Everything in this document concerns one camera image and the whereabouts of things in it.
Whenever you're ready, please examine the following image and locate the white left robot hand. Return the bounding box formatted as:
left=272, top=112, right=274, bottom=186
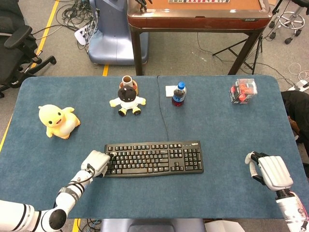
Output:
left=81, top=149, right=119, bottom=179

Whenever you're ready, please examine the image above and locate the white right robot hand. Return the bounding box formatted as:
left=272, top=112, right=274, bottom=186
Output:
left=245, top=151, right=294, bottom=191

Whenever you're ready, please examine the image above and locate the black Logitech keyboard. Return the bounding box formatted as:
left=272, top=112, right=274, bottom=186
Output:
left=104, top=141, right=205, bottom=178

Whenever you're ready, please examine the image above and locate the grey own robot base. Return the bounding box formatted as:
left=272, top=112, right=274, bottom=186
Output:
left=100, top=218, right=206, bottom=232

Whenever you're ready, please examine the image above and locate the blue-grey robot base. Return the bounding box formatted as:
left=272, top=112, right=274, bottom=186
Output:
left=87, top=0, right=149, bottom=65

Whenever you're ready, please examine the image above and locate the yellow duck plush toy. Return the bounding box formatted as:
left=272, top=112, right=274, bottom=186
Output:
left=38, top=104, right=81, bottom=140

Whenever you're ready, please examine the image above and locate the blue table cloth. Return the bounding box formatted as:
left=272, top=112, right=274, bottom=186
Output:
left=0, top=74, right=309, bottom=219

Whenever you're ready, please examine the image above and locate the black-headed plush doll white coat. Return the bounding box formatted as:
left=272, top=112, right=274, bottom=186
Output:
left=109, top=86, right=147, bottom=117

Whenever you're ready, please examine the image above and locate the black bag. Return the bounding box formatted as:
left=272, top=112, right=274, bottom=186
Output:
left=281, top=90, right=309, bottom=143

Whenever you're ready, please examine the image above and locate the clear box with red cups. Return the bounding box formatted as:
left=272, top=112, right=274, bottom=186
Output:
left=228, top=78, right=258, bottom=105

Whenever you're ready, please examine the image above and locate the brown cardboard tube cup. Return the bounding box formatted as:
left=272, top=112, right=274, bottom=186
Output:
left=119, top=75, right=141, bottom=96

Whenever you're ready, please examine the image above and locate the white power strip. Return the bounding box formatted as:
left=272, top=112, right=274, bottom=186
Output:
left=293, top=79, right=309, bottom=91
left=74, top=26, right=95, bottom=46

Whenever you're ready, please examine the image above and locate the small white pad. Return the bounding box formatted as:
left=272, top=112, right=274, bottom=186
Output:
left=165, top=85, right=179, bottom=98

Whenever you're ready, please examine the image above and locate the plastic bottle red drink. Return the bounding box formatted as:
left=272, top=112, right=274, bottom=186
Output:
left=171, top=81, right=188, bottom=108

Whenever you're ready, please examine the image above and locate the black tripod stand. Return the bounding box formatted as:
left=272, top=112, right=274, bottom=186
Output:
left=212, top=36, right=264, bottom=75

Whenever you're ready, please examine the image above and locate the black stool chrome wheeled base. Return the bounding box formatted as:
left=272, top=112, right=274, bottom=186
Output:
left=268, top=0, right=305, bottom=45

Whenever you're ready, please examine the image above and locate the black office chair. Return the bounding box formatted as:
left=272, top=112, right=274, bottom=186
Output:
left=0, top=0, right=57, bottom=99

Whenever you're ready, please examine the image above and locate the black background robot hand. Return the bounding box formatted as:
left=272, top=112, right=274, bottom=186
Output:
left=135, top=0, right=153, bottom=13

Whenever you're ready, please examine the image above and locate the brown mahjong table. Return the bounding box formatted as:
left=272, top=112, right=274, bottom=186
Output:
left=127, top=0, right=271, bottom=76

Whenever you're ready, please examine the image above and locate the black keyboard cable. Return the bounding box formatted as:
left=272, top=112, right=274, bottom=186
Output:
left=156, top=75, right=169, bottom=143

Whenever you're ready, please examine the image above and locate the tangle of black floor cables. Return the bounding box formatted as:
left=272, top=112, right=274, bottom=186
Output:
left=56, top=0, right=97, bottom=32

